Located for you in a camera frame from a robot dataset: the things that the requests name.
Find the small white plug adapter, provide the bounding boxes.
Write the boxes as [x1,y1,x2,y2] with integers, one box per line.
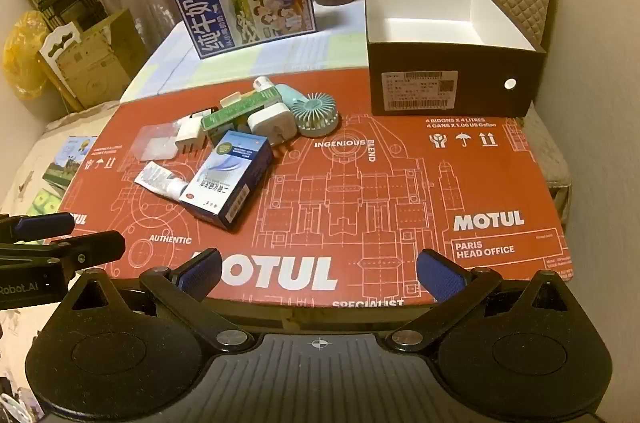
[174,112,204,158]

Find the dark brown storage box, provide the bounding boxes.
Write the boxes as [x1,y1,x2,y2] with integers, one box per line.
[364,0,546,118]

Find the green and white carton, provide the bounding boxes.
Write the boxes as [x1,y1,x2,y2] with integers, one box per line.
[201,88,281,144]

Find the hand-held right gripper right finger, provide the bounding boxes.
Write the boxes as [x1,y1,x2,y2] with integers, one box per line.
[387,248,578,351]

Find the blue medicine box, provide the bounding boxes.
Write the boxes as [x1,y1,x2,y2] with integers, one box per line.
[178,130,275,232]

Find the clear plastic packet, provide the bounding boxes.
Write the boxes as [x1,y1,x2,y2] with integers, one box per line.
[135,125,179,162]

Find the white square charger plug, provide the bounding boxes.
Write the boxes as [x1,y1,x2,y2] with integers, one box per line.
[248,103,292,156]

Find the mint handheld fan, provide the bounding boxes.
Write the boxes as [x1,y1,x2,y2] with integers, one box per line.
[276,84,342,138]

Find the white cutout cardboard panel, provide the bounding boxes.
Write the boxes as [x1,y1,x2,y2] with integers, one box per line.
[38,22,82,114]

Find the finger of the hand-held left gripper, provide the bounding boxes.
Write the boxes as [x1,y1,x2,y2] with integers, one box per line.
[0,230,126,271]
[0,212,76,239]

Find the printed booklets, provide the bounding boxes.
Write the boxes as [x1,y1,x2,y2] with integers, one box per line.
[41,135,99,204]

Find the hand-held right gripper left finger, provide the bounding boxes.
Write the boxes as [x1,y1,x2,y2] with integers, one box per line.
[62,249,253,351]

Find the checked pastel cloth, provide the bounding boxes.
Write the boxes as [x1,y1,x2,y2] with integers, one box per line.
[120,0,373,104]

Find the white ointment tube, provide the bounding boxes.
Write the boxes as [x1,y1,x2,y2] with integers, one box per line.
[133,161,194,200]

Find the yellow plastic bag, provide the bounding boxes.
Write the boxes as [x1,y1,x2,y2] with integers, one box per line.
[2,10,52,100]

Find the red printed mat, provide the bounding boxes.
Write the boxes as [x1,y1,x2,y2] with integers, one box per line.
[57,68,581,310]

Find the brown cardboard box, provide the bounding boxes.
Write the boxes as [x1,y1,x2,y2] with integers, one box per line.
[54,8,147,104]

